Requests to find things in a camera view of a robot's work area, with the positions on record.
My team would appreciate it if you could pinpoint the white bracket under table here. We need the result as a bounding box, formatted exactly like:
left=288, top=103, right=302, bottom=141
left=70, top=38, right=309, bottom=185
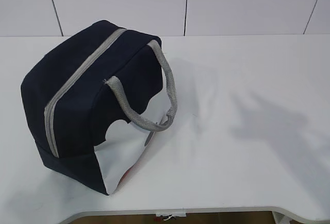
left=155, top=209, right=187, bottom=221

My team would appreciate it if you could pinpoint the navy blue lunch bag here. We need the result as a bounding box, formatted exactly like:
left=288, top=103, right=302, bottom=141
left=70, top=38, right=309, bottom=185
left=21, top=20, right=177, bottom=195

